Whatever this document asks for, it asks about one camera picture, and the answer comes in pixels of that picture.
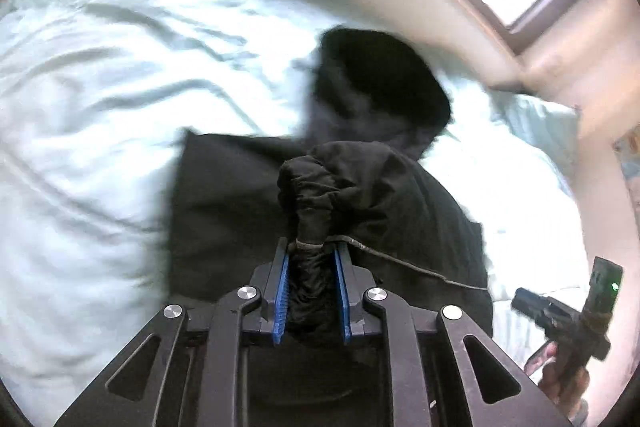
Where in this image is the wall map poster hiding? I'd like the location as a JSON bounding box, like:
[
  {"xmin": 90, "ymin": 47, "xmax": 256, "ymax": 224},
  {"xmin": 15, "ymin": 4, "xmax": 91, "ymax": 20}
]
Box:
[{"xmin": 612, "ymin": 137, "xmax": 640, "ymax": 214}]

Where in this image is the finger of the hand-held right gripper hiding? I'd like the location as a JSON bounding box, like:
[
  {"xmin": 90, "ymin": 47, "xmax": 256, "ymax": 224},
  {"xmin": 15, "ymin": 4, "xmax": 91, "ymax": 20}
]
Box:
[{"xmin": 511, "ymin": 288, "xmax": 556, "ymax": 330}]

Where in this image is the person's right hand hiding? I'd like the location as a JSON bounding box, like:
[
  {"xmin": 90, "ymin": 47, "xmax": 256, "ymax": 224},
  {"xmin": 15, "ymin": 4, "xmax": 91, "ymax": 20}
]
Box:
[{"xmin": 524, "ymin": 341, "xmax": 592, "ymax": 420}]

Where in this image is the light blue pillow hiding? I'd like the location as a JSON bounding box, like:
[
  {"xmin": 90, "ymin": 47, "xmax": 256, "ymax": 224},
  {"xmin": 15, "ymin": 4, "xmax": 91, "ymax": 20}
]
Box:
[{"xmin": 487, "ymin": 89, "xmax": 583, "ymax": 172}]

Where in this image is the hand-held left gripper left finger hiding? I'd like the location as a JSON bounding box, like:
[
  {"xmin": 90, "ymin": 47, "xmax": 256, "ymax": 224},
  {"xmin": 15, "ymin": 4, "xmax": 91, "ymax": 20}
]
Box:
[{"xmin": 54, "ymin": 237, "xmax": 292, "ymax": 427}]

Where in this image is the light blue quilt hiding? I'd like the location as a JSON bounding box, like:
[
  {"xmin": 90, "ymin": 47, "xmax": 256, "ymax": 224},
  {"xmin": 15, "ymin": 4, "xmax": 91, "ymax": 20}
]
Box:
[{"xmin": 0, "ymin": 0, "xmax": 593, "ymax": 413}]

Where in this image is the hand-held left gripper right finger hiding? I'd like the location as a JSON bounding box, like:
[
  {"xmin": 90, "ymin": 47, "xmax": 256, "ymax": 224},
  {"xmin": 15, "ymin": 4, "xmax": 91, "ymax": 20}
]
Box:
[{"xmin": 332, "ymin": 241, "xmax": 573, "ymax": 427}]

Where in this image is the black jacket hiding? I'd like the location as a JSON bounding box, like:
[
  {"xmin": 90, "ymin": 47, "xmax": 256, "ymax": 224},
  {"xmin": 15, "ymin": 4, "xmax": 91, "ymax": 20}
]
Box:
[{"xmin": 167, "ymin": 27, "xmax": 496, "ymax": 350}]

